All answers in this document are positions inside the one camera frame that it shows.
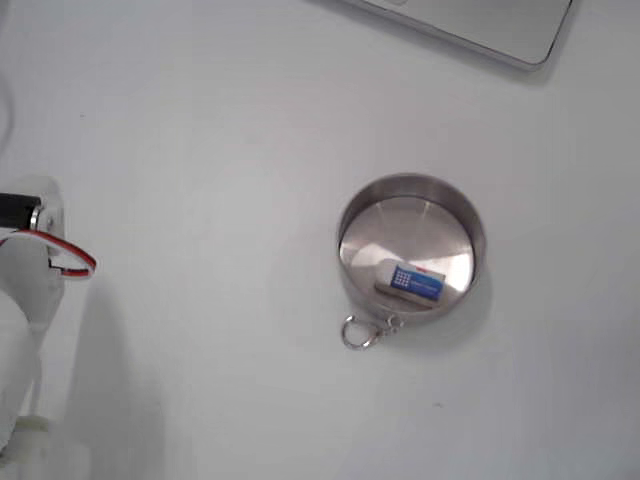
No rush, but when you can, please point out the small white and blue box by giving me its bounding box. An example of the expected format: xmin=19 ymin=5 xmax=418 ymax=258
xmin=373 ymin=258 xmax=448 ymax=303

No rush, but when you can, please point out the round metal bowl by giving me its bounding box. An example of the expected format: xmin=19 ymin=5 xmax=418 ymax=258
xmin=336 ymin=172 xmax=489 ymax=327

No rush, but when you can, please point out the white power strip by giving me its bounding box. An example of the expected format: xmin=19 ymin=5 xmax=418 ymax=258
xmin=319 ymin=0 xmax=584 ymax=72

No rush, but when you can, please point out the metal key ring clip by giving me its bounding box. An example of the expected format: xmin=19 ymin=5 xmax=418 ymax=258
xmin=340 ymin=313 xmax=406 ymax=351

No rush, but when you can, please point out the red white black servo cable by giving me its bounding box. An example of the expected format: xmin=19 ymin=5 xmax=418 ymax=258
xmin=0 ymin=231 xmax=100 ymax=282

